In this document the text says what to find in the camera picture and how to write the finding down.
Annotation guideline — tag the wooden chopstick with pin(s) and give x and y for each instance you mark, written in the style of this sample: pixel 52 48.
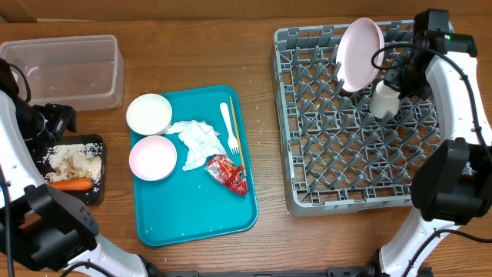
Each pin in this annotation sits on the wooden chopstick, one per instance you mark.
pixel 238 137

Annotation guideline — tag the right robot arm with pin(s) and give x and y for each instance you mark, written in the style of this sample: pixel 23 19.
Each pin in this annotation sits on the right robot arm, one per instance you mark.
pixel 453 185

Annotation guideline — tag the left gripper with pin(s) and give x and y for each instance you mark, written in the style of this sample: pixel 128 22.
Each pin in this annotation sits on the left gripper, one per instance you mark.
pixel 59 115

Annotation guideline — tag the pink bowl with food scraps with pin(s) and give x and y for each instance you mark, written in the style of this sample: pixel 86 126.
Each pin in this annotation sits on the pink bowl with food scraps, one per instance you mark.
pixel 153 158

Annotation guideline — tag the black plastic bin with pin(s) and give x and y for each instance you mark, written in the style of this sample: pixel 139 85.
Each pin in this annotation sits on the black plastic bin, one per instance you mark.
pixel 95 195

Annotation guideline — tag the grey dishwasher rack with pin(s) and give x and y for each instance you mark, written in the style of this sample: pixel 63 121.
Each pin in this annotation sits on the grey dishwasher rack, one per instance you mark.
pixel 336 156

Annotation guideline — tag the clear plastic bin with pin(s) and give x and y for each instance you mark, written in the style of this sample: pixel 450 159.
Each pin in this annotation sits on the clear plastic bin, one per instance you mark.
pixel 85 72

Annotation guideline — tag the teal serving tray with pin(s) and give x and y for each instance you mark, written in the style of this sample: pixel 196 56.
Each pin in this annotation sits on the teal serving tray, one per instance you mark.
pixel 191 205

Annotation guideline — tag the white plastic cup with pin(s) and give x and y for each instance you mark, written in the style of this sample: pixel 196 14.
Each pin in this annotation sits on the white plastic cup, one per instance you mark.
pixel 384 100

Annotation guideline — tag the white bowl with food scraps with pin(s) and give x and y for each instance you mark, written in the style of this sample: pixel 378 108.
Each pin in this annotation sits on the white bowl with food scraps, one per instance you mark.
pixel 149 114

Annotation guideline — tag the red snack wrapper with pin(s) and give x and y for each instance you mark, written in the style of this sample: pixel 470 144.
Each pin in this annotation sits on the red snack wrapper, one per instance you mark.
pixel 223 170

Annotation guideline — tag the white plastic fork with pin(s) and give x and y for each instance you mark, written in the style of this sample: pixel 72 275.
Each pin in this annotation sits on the white plastic fork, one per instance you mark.
pixel 232 140

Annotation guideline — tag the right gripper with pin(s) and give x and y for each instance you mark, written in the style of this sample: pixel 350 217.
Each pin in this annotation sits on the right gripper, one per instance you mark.
pixel 399 81

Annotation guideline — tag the spilled rice and scraps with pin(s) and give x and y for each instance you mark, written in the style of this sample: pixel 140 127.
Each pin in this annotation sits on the spilled rice and scraps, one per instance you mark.
pixel 73 161

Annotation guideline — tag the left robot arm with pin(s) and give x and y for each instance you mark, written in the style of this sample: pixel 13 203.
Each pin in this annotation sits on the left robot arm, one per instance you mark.
pixel 41 226

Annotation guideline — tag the crumpled white napkin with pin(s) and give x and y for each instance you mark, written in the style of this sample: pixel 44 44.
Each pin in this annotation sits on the crumpled white napkin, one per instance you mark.
pixel 201 139

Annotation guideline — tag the pink round plate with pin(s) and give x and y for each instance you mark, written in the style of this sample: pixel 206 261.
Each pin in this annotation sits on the pink round plate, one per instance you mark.
pixel 361 40

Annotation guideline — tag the orange carrot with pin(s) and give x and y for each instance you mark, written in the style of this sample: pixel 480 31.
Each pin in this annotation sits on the orange carrot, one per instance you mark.
pixel 79 184

